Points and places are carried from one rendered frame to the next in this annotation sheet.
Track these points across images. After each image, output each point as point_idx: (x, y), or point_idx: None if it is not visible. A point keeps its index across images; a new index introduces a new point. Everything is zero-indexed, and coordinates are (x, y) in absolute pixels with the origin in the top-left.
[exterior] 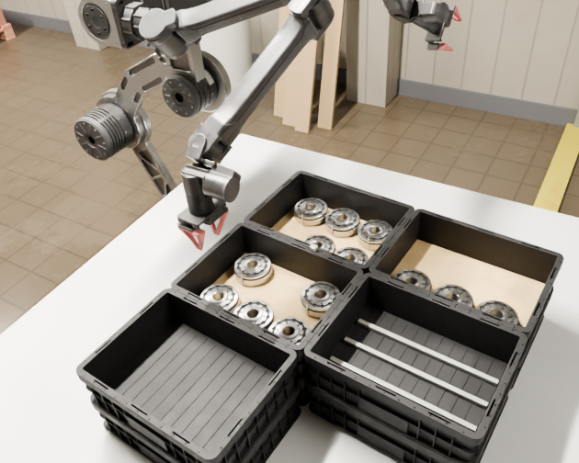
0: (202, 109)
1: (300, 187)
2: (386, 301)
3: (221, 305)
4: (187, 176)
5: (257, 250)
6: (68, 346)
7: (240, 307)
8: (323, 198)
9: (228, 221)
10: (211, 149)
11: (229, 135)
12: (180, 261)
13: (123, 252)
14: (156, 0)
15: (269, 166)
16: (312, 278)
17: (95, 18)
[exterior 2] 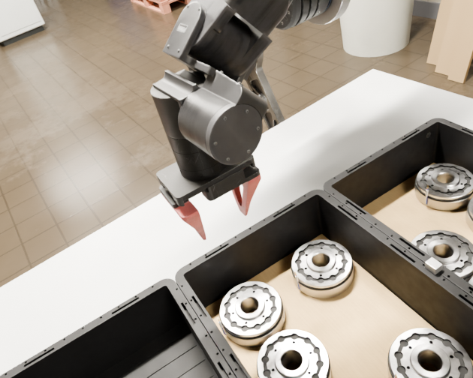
0: (306, 19)
1: (435, 145)
2: None
3: (249, 324)
4: (155, 96)
5: (338, 236)
6: (86, 302)
7: (275, 338)
8: (470, 168)
9: (324, 176)
10: (213, 37)
11: (259, 8)
12: (248, 219)
13: None
14: None
15: (399, 111)
16: (420, 313)
17: None
